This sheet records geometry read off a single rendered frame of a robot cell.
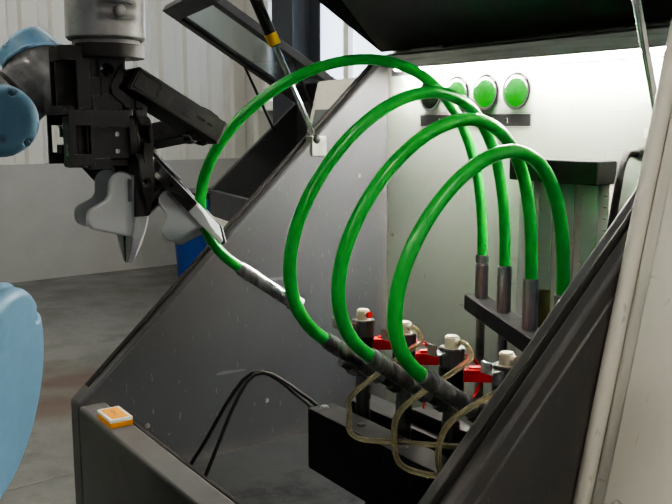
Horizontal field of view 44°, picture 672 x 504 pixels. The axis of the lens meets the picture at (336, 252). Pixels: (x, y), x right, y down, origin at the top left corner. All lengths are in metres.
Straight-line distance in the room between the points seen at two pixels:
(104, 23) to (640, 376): 0.57
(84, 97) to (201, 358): 0.57
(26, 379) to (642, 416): 0.50
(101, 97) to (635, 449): 0.57
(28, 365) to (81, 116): 0.40
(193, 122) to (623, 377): 0.47
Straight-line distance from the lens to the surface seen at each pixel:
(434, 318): 1.37
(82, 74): 0.83
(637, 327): 0.77
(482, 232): 1.14
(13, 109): 0.96
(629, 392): 0.76
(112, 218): 0.84
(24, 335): 0.44
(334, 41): 7.45
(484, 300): 1.15
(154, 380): 1.27
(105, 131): 0.83
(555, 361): 0.75
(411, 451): 0.95
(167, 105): 0.85
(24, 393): 0.46
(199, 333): 1.28
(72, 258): 7.81
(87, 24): 0.83
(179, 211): 1.05
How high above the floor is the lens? 1.33
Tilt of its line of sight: 9 degrees down
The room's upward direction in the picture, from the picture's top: straight up
